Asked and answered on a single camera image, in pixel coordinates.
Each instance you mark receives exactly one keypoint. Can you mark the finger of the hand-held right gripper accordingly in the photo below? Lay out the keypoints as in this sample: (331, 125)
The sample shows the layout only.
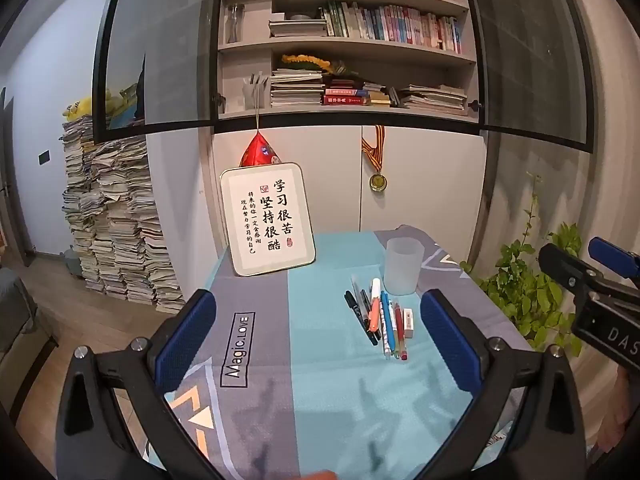
(615, 257)
(565, 265)

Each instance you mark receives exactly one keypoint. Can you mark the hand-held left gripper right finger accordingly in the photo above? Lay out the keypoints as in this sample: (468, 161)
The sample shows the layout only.
(450, 340)

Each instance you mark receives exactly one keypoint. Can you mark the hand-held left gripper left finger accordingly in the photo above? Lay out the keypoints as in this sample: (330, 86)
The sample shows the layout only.
(186, 340)

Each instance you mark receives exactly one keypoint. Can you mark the white eraser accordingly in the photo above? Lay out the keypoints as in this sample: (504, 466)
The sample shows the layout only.
(408, 322)

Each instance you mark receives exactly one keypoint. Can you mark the green pen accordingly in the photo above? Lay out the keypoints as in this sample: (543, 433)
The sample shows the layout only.
(403, 356)

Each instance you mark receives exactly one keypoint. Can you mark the red white checked pen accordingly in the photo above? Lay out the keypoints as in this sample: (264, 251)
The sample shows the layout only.
(386, 340)

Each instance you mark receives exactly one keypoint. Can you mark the blue pen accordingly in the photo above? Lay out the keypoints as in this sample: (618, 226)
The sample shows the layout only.
(385, 300)

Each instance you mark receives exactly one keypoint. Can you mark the orange highlighter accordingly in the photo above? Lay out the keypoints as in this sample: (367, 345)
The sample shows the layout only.
(373, 316)

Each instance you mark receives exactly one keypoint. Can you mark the frosted plastic pen cup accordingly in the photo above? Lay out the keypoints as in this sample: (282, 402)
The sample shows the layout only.
(402, 270)

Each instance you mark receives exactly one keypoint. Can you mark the long black pen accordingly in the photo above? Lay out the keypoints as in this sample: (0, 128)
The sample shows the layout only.
(357, 312)

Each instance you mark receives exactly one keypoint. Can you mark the clear grey pen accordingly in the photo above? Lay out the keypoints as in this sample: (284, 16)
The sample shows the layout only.
(356, 287)

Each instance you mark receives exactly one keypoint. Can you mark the green potted plant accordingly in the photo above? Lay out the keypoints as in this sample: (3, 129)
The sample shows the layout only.
(530, 285)

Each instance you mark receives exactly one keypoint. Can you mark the huge pile of papers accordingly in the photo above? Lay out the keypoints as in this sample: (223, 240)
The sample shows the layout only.
(120, 230)

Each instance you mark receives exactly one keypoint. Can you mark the blue grey patterned tablecloth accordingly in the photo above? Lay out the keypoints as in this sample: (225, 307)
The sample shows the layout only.
(325, 385)

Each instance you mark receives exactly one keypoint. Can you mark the framed calligraphy sign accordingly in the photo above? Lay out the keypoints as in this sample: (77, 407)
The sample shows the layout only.
(270, 220)

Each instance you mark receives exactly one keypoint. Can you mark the grey upholstered seat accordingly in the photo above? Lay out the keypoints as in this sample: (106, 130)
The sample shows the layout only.
(20, 330)

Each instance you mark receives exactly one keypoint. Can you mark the gold medal with striped ribbon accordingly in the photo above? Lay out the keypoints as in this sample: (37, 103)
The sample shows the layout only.
(378, 181)

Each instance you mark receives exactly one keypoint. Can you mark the red fabric hanging ornament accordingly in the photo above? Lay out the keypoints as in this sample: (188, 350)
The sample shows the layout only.
(257, 152)

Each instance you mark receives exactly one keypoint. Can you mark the grey room door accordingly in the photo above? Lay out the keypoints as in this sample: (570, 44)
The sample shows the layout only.
(10, 220)

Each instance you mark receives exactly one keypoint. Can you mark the wide stack of magazines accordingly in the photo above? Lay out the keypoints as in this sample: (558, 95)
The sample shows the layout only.
(432, 97)

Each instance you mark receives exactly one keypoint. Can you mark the small stack of books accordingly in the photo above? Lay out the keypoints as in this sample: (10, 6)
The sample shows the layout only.
(380, 96)

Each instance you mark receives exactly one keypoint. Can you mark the yellow plush toy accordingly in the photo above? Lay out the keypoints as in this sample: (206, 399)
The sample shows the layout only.
(77, 108)

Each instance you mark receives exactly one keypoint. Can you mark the stack of red books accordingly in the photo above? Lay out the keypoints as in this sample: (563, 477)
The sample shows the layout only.
(345, 96)

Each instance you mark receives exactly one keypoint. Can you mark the tall stack of magazines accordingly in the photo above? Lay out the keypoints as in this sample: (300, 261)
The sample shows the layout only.
(297, 90)

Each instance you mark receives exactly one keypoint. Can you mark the row of colourful upright books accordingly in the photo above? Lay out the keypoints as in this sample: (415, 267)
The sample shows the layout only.
(395, 22)

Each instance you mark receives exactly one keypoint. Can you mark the left glass cabinet door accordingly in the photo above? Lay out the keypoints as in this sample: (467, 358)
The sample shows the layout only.
(160, 45)

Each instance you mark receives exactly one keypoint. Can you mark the yellow sunflower bouquet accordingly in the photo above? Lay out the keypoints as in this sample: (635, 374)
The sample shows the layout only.
(305, 62)

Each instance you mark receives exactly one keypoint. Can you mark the clear drinking glass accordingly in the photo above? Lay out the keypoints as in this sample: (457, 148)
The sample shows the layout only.
(234, 22)

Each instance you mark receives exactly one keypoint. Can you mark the stack of grey folders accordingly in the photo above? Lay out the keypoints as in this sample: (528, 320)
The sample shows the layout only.
(297, 27)

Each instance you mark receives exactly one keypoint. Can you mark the grey tape roll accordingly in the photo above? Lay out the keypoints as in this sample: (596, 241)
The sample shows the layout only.
(299, 16)

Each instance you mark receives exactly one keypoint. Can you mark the black wall switch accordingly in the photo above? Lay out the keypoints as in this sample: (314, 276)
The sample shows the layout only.
(45, 157)

